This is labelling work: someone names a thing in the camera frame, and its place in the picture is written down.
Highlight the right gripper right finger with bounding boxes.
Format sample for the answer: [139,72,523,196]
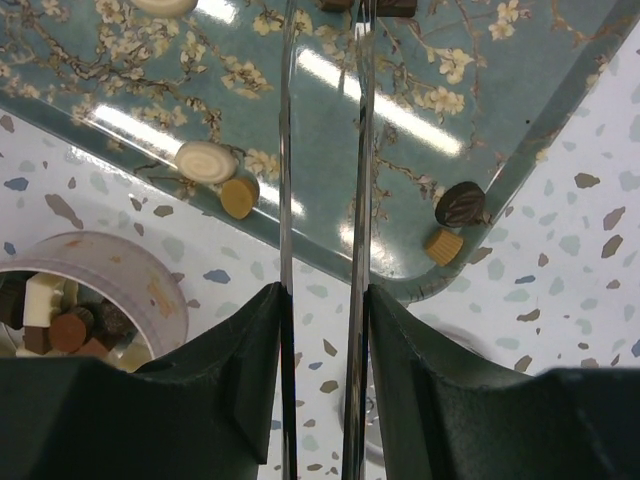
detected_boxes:
[368,286,639,479]

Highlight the white oval chocolate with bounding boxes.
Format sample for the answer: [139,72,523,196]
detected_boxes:
[131,0,198,18]

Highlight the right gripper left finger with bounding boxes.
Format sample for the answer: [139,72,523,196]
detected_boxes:
[1,283,281,479]

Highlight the floral teal tray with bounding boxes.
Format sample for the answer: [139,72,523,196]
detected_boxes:
[1,1,639,301]

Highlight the brown chocolate piece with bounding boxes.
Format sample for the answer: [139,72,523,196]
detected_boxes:
[48,306,94,353]

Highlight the caramel round chocolate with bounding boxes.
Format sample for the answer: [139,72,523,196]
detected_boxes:
[220,177,259,220]

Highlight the small white chocolate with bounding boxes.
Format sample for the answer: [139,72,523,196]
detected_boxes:
[23,273,66,328]

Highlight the round metal tin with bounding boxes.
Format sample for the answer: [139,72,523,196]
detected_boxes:
[1,231,189,368]

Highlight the metal tweezers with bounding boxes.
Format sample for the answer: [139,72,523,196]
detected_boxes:
[279,1,377,479]

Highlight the white round chocolate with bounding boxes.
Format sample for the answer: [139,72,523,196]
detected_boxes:
[174,141,237,185]

